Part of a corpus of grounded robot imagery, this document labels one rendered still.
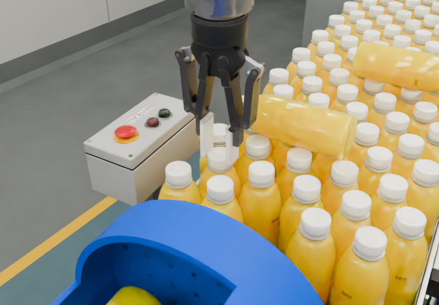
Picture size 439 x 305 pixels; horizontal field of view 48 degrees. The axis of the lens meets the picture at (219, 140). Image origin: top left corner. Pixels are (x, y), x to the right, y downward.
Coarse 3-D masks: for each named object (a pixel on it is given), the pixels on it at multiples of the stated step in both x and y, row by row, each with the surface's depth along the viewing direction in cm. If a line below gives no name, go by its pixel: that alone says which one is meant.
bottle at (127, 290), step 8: (128, 288) 50; (136, 288) 50; (120, 296) 49; (128, 296) 49; (136, 296) 49; (144, 296) 49; (152, 296) 49; (112, 304) 48; (120, 304) 48; (128, 304) 48; (136, 304) 48; (144, 304) 48; (152, 304) 49; (160, 304) 49
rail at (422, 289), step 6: (438, 222) 81; (438, 228) 80; (438, 234) 79; (432, 240) 81; (438, 240) 77; (432, 246) 76; (432, 252) 75; (432, 258) 74; (432, 264) 73; (426, 270) 72; (426, 276) 71; (426, 282) 71; (420, 288) 70; (426, 288) 70; (420, 294) 69; (420, 300) 68
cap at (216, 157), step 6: (210, 150) 77; (216, 150) 77; (222, 150) 77; (210, 156) 75; (216, 156) 76; (222, 156) 76; (210, 162) 75; (216, 162) 75; (222, 162) 75; (216, 168) 75; (222, 168) 75
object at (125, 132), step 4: (120, 128) 81; (124, 128) 81; (128, 128) 81; (132, 128) 81; (116, 132) 80; (120, 132) 80; (124, 132) 80; (128, 132) 80; (132, 132) 80; (136, 132) 80; (120, 136) 79; (124, 136) 79; (128, 136) 79
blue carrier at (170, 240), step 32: (128, 224) 46; (160, 224) 45; (192, 224) 44; (224, 224) 44; (96, 256) 54; (128, 256) 56; (160, 256) 53; (192, 256) 41; (224, 256) 42; (256, 256) 43; (96, 288) 57; (160, 288) 56; (192, 288) 53; (224, 288) 50; (256, 288) 40; (288, 288) 42
